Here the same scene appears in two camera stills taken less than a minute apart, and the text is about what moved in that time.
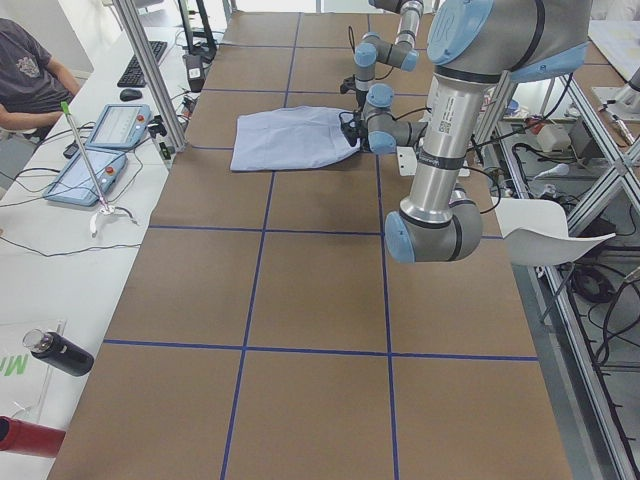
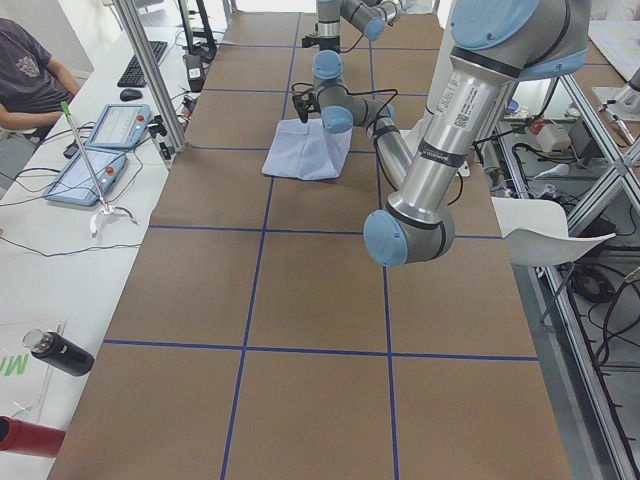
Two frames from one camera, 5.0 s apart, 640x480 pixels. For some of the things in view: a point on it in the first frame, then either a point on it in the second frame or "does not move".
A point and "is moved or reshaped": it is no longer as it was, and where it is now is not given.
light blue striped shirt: [288, 138] is moved or reshaped
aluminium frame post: [154, 72] does not move
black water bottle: [58, 352] does not move
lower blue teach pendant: [72, 184] does not move
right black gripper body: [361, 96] -> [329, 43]
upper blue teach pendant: [120, 126] does not move
